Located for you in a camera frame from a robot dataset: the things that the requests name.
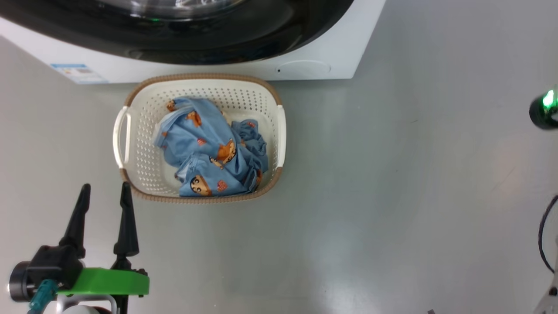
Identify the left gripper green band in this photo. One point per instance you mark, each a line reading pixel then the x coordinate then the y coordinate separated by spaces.
pixel 109 281

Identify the large blue cartoon garment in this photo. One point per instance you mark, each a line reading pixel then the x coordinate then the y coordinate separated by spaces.
pixel 196 144

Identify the black glass washer door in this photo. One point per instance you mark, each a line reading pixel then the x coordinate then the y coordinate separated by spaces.
pixel 174 39

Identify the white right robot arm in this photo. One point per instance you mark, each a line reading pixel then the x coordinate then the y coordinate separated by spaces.
pixel 550 305

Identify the cream perforated laundry basket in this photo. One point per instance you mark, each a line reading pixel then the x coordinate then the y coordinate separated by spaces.
pixel 144 131

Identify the white front-load washing machine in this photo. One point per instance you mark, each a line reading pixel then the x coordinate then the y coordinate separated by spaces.
pixel 344 43

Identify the blue energy label sticker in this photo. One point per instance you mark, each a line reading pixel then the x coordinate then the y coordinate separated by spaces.
pixel 80 73

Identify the round white filter cover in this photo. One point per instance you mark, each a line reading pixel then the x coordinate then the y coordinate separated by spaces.
pixel 305 69

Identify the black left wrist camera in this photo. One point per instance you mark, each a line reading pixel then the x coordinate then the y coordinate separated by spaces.
pixel 52 264

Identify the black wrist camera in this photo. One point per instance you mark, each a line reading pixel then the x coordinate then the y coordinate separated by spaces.
pixel 540 117
pixel 52 264

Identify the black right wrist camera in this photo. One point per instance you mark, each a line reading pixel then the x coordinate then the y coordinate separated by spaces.
pixel 540 117

